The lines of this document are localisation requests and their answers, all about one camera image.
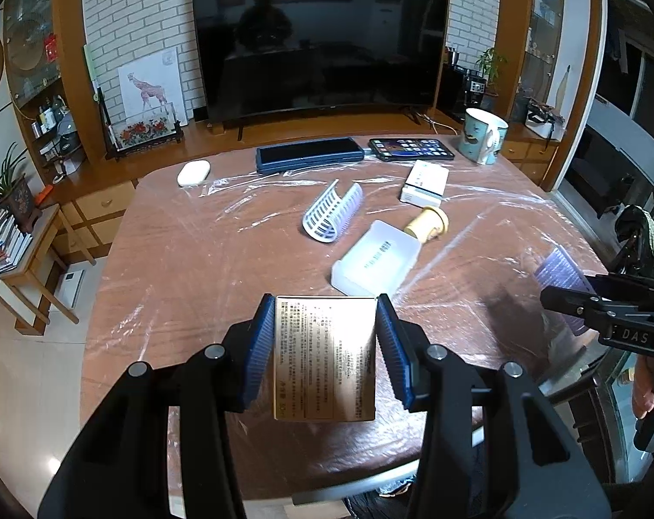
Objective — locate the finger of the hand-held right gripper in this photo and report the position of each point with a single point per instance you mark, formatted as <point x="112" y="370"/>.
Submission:
<point x="570" y="303"/>
<point x="629" y="285"/>

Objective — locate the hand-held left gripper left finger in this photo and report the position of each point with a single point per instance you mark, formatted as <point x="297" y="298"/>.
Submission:
<point x="259" y="357"/>

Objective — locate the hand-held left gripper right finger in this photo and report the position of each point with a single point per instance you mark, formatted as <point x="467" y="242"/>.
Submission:
<point x="394" y="357"/>

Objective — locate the purple plastic hair roller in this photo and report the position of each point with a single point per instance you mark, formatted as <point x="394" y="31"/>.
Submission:
<point x="562" y="270"/>

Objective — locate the gold printed box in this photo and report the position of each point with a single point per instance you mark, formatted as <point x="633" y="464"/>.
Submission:
<point x="327" y="357"/>

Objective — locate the person's right hand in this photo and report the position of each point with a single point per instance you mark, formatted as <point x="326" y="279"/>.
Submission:
<point x="643" y="389"/>

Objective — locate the dark wooden chair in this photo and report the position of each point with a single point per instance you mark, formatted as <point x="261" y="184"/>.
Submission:
<point x="637" y="227"/>

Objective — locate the translucent bottle with tan cap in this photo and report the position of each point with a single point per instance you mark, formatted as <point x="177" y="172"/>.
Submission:
<point x="378" y="257"/>

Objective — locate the dark armchair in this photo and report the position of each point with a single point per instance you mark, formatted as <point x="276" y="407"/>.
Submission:
<point x="597" y="184"/>

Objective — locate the yellow plastic cap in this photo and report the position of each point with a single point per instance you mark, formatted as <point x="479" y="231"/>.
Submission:
<point x="424" y="222"/>

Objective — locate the white plastic hair roller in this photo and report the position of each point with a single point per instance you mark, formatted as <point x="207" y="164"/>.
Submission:
<point x="327" y="216"/>

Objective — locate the white medicine box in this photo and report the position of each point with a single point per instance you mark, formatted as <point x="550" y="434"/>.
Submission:
<point x="424" y="181"/>

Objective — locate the white bag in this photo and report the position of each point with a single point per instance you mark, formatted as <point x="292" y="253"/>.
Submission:
<point x="540" y="124"/>

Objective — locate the blue butterfly mug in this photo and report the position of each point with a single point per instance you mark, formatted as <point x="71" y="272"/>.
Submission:
<point x="475" y="138"/>

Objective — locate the white oval mouse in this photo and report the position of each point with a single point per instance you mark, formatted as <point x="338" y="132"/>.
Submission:
<point x="193" y="174"/>

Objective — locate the white floor scale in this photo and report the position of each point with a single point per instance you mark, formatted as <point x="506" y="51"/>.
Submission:
<point x="69" y="287"/>

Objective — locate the blue tablet case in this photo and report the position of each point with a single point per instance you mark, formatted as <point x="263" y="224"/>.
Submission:
<point x="305" y="154"/>

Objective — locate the black smartphone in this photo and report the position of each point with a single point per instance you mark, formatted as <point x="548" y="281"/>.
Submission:
<point x="410" y="148"/>

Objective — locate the black coffee machine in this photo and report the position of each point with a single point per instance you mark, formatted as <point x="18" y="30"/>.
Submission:
<point x="464" y="92"/>

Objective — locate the wooden side table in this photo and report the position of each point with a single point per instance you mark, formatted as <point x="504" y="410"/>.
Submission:
<point x="32" y="265"/>

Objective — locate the green potted plant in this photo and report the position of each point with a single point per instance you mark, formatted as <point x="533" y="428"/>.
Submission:
<point x="491" y="62"/>

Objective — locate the framed flower picture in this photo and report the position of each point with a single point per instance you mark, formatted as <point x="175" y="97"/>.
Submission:
<point x="143" y="131"/>

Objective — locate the wooden glass display cabinet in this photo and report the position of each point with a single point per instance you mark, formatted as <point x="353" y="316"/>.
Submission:
<point x="40" y="65"/>
<point x="543" y="38"/>

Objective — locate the small orange object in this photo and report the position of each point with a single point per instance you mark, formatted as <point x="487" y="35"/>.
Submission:
<point x="46" y="192"/>

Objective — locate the stack of books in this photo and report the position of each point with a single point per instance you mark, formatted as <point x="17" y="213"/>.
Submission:
<point x="5" y="243"/>

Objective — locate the potted orchid plant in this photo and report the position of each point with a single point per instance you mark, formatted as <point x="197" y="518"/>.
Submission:
<point x="19" y="197"/>

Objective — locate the giraffe drawing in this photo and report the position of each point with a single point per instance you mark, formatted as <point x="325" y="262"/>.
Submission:
<point x="148" y="86"/>

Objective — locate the black curved television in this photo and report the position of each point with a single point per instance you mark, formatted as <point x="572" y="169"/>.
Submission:
<point x="316" y="43"/>

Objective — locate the green rolled tube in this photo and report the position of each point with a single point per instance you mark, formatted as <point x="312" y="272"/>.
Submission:
<point x="94" y="70"/>

